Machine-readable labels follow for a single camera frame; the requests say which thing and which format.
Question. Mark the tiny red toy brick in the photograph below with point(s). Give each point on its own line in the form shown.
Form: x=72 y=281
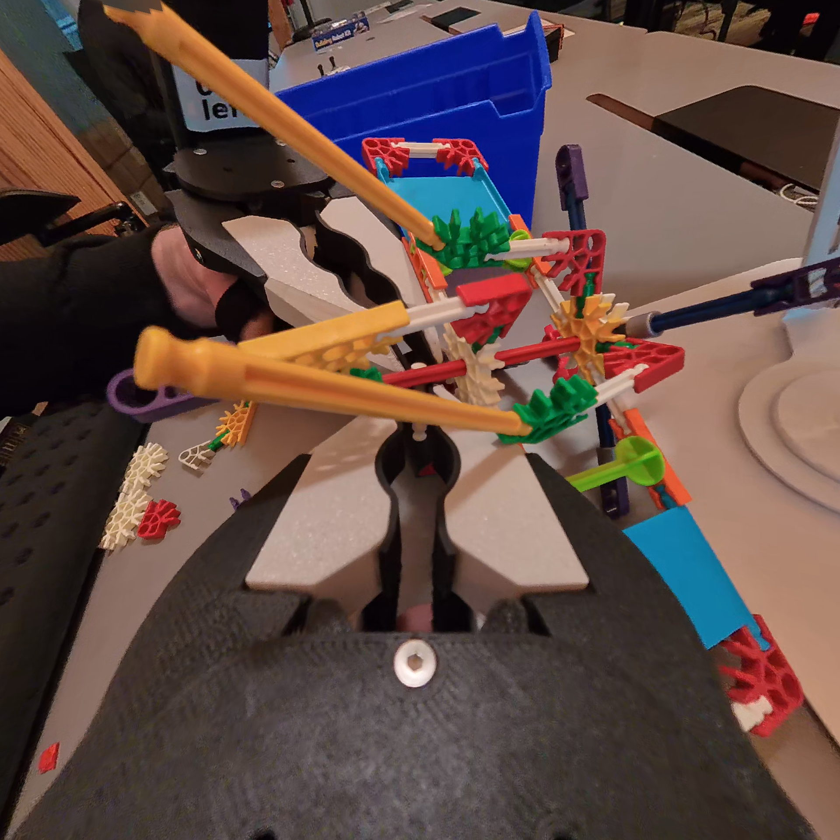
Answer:
x=49 y=757

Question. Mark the red toy connector piece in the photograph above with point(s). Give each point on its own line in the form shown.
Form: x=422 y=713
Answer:
x=157 y=518

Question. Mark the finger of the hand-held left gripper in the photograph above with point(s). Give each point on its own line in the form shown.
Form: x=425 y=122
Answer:
x=282 y=262
x=374 y=249

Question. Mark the small purple toy connector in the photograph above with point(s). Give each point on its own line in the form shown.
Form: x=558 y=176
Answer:
x=240 y=500

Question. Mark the blue printed box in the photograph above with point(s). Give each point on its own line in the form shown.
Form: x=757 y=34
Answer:
x=341 y=33

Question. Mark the person's left hand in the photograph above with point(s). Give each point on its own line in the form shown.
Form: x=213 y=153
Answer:
x=187 y=289

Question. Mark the black chair armrest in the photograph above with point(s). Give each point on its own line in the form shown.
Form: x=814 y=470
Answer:
x=39 y=210

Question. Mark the yellow toy connector piece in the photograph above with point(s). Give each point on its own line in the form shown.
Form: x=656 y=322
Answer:
x=236 y=423

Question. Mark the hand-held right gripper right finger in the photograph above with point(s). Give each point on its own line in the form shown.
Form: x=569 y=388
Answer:
x=512 y=531

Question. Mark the person's left forearm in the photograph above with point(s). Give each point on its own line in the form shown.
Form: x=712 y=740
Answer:
x=65 y=315

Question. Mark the white tilted reading stand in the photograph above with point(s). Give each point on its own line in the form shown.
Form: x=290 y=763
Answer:
x=800 y=426

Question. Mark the blue plastic bin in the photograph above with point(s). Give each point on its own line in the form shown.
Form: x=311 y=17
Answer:
x=426 y=92

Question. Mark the colourful toy construction model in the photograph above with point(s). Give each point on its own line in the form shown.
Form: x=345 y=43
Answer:
x=689 y=577

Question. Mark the white snowflake toy connector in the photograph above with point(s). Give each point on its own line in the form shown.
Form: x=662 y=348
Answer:
x=124 y=518
x=144 y=466

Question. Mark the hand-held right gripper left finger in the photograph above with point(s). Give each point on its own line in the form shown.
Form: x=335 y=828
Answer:
x=315 y=525

